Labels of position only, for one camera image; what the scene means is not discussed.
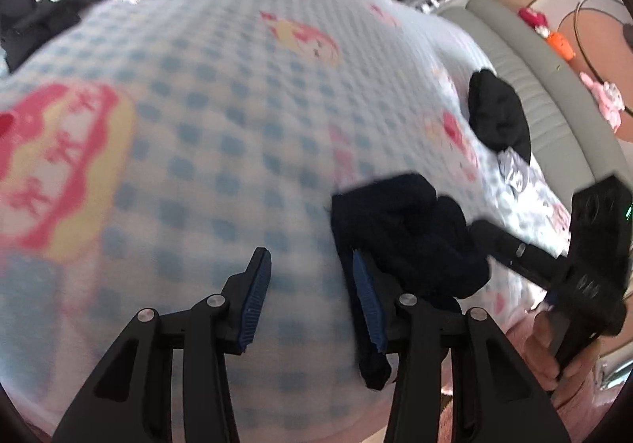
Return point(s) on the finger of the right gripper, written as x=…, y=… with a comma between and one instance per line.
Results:
x=531, y=262

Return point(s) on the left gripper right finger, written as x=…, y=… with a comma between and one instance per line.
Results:
x=496, y=398

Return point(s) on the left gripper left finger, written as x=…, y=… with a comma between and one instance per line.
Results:
x=128, y=396

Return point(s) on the navy blue striped shorts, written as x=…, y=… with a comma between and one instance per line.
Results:
x=394, y=236

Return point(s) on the person's right hand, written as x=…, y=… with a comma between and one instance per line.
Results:
x=538, y=353

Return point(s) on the grey upholstered headboard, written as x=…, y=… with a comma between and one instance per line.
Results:
x=571, y=141

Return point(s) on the black folded garment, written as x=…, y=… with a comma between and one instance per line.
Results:
x=496, y=115

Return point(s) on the pink bunny plush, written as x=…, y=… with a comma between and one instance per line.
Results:
x=608, y=98

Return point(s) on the orange plush toy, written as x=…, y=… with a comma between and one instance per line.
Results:
x=561, y=45

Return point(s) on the red plush toy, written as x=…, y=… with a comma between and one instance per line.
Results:
x=536, y=20

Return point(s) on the blue checkered cartoon blanket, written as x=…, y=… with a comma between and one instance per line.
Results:
x=154, y=146

